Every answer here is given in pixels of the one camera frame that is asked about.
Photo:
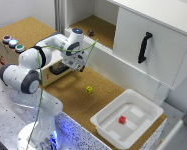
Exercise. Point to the blue button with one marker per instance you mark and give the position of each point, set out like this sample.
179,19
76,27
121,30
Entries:
13,42

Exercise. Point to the green button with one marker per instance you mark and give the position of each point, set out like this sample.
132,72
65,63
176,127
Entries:
19,47

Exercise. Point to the wooden drawer box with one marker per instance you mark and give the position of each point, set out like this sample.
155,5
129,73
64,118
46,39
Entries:
26,29

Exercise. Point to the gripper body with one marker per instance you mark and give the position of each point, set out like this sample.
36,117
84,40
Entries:
74,61

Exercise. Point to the wooden drawer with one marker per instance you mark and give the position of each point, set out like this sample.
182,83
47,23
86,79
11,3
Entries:
54,40

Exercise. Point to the red button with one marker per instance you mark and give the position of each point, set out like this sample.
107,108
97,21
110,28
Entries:
7,38

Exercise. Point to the yellow block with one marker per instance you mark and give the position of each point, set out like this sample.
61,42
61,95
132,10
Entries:
89,89

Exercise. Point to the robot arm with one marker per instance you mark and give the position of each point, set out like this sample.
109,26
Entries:
21,71

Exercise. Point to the pink block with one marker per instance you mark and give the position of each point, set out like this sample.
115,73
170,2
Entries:
122,120

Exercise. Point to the purple block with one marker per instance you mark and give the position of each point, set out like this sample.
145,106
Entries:
90,32

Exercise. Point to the white sliding door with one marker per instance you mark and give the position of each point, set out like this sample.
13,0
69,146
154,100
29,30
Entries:
163,50

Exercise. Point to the white plastic box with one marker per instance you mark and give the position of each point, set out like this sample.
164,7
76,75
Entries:
108,121

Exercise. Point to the white cabinet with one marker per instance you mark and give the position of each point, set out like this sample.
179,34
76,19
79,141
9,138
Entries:
106,65

